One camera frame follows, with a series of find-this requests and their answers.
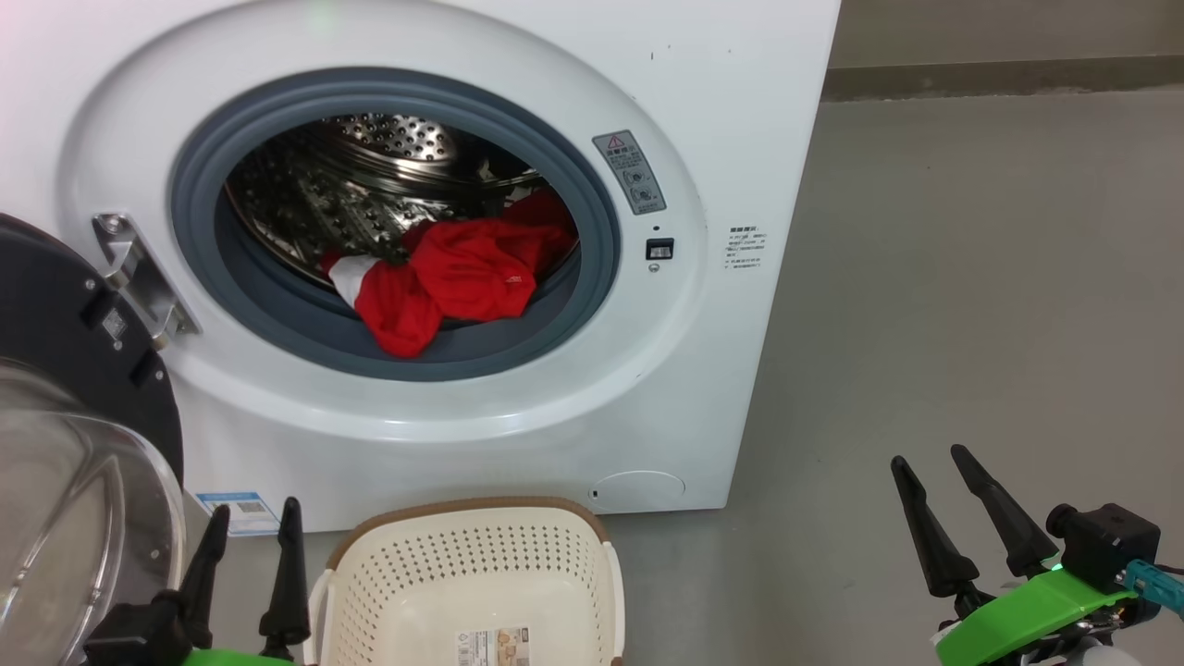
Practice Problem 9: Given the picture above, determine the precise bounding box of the round white drain cover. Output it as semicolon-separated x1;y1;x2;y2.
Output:
590;470;687;512

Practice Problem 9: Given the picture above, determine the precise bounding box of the grey rubber door gasket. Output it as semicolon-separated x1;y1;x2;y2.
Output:
169;67;623;383

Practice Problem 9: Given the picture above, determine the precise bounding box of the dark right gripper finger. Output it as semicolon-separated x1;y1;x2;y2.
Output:
950;445;1058;579
891;455;980;598

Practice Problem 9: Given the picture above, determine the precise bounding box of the metal door hinge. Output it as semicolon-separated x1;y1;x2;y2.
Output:
92;213;202;351

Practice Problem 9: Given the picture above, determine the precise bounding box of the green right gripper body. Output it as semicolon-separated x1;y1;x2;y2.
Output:
934;566;1143;666

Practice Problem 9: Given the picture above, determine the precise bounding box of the perforated steel washer drum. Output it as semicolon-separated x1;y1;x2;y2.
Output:
225;113;547;288

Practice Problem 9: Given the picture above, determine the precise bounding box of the cream perforated laundry basket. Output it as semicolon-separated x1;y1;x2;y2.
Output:
303;498;626;666

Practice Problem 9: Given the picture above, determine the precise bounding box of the red and white garment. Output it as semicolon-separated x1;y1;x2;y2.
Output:
319;190;579;360

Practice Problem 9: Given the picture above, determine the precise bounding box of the round black glass washer door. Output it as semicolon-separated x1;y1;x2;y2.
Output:
0;213;186;666

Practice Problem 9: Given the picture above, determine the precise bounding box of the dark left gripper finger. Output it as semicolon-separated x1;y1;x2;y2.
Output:
258;497;312;660
176;504;230;648

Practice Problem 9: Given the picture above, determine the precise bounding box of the blue energy label sticker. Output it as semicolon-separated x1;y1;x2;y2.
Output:
195;491;281;537

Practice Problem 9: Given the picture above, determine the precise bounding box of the teal right cable connector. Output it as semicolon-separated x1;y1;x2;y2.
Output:
1124;560;1184;621

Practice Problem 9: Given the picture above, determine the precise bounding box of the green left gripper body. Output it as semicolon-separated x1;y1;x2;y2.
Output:
182;647;297;666

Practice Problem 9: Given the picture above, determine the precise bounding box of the grey warning sticker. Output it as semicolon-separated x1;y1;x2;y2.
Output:
592;129;667;216

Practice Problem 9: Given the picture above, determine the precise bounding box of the paper basket product label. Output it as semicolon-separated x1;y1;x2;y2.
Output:
453;626;533;666

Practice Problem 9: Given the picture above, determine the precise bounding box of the white front-load washing machine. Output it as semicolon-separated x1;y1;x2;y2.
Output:
0;0;843;535

